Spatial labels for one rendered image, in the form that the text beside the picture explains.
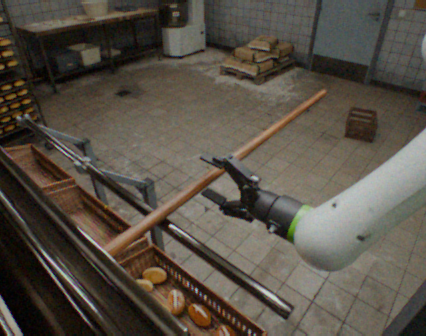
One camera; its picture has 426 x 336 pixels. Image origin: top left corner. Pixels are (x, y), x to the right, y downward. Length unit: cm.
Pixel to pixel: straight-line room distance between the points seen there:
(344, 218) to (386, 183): 8
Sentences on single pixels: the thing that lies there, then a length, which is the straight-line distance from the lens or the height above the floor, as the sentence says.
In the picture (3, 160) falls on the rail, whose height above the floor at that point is 143.
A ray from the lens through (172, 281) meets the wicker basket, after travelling 130.
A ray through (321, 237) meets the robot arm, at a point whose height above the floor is 133.
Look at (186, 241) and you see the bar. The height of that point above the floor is 117.
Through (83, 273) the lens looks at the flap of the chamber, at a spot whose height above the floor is 141.
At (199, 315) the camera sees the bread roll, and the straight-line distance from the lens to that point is 116.
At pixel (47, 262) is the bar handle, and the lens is 30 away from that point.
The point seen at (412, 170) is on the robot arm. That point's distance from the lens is 52.
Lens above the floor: 168
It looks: 37 degrees down
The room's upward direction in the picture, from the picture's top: straight up
